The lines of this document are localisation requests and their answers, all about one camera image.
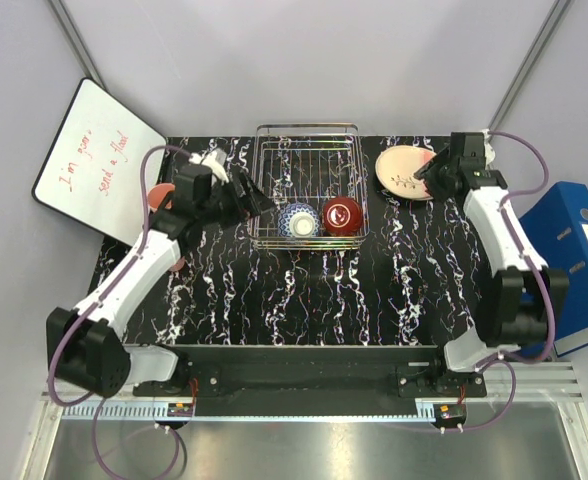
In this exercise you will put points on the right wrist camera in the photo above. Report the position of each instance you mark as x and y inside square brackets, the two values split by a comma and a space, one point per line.
[489, 142]

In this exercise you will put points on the light pink plastic cup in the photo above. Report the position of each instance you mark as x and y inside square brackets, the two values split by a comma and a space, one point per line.
[157, 194]

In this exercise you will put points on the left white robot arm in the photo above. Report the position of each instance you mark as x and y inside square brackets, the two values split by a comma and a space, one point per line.
[84, 344]

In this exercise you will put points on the blue white patterned bowl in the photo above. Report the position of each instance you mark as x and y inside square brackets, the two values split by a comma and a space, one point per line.
[298, 220]

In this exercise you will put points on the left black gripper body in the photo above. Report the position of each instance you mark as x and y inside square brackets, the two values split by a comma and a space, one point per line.
[226, 206]

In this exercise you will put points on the blue ring binder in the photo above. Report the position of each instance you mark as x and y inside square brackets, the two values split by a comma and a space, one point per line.
[557, 227]

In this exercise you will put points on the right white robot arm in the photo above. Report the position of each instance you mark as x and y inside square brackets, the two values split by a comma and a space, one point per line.
[521, 300]

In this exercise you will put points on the white dry erase board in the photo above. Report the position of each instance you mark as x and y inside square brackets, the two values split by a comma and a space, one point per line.
[92, 170]

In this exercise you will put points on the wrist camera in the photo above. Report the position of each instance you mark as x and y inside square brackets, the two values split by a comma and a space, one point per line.
[215, 161]
[489, 142]

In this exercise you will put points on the salmon pink plastic cup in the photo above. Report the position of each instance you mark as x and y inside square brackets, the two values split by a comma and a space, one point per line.
[178, 265]

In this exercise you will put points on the pink rimmed ceramic plate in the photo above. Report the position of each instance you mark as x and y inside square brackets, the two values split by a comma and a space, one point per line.
[395, 168]

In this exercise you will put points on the metal wire dish rack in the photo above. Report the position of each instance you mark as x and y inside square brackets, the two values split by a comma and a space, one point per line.
[307, 164]

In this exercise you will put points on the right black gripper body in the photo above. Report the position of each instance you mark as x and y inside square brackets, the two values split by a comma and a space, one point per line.
[436, 184]

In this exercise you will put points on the red lacquer bowl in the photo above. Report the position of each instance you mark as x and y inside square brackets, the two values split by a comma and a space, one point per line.
[342, 216]

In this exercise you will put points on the white slotted cable duct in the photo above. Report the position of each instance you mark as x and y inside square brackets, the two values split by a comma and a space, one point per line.
[140, 410]

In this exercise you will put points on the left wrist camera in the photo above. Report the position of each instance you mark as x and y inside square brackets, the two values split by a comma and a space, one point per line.
[215, 161]

